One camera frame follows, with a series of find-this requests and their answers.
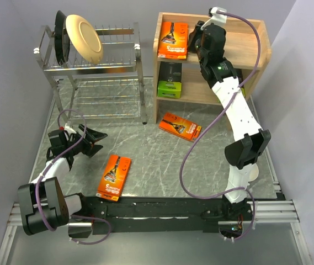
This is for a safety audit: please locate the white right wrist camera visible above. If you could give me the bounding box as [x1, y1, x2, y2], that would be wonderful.
[201, 7, 227, 30]

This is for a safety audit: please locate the white small bowl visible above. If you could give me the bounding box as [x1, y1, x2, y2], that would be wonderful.
[249, 164, 259, 182]

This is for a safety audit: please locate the orange razor box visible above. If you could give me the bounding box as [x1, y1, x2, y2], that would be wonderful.
[157, 22, 188, 60]
[159, 113, 202, 142]
[95, 155, 132, 202]

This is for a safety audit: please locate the black green razor box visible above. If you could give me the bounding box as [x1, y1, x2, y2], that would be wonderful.
[235, 68, 246, 97]
[157, 61, 182, 99]

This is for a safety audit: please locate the black plate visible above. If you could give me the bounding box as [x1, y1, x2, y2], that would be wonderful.
[54, 10, 71, 65]

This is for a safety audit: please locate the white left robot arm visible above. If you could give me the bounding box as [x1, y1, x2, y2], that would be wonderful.
[18, 124, 108, 235]

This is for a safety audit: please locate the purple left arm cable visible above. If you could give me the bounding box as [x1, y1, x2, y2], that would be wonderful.
[35, 109, 113, 246]

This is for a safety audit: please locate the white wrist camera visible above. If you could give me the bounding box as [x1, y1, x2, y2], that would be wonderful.
[201, 7, 227, 30]
[59, 126, 76, 135]

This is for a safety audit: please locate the wooden two-tier shelf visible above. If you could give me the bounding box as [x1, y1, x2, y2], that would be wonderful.
[153, 18, 272, 121]

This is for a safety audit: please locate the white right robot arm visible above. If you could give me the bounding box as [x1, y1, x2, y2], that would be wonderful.
[188, 21, 271, 220]

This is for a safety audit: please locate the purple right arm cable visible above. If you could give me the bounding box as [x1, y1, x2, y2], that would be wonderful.
[179, 10, 262, 242]

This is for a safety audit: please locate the chrome dish rack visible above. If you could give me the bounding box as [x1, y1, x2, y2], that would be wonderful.
[33, 22, 147, 125]

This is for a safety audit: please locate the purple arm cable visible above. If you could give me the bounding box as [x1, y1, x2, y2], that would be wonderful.
[35, 109, 113, 246]
[179, 10, 262, 242]

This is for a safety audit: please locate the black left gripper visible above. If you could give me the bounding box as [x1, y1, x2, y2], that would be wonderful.
[65, 124, 107, 158]

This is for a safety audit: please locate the beige wooden plate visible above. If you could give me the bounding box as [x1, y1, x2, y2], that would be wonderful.
[65, 14, 103, 65]

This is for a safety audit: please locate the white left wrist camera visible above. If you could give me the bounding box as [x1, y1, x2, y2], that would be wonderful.
[59, 126, 76, 135]

